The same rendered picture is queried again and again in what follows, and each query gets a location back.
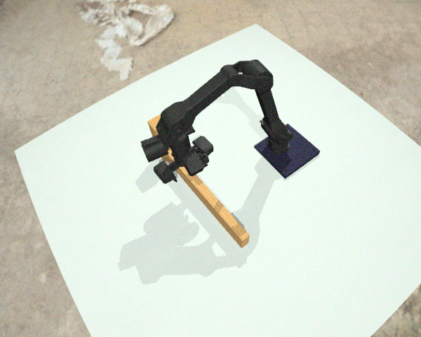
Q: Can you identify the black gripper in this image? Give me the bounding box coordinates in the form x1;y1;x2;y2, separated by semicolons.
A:
154;136;214;184

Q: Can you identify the light brown wooden board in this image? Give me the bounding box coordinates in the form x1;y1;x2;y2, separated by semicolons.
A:
165;147;250;248

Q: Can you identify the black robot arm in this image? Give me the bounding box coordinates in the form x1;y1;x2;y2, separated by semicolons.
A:
140;60;294;176

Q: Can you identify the wooden slotted post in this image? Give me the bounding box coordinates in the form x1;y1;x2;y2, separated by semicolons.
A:
147;114;167;162

